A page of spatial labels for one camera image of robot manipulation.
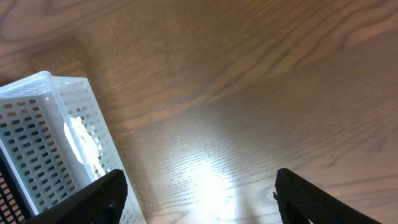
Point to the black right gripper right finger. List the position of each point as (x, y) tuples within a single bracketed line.
[(299, 201)]

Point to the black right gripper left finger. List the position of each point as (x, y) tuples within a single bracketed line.
[(101, 202)]

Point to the clear plastic basket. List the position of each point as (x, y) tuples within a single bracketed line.
[(33, 112)]

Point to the dark green plastic basket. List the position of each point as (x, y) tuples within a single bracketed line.
[(14, 207)]

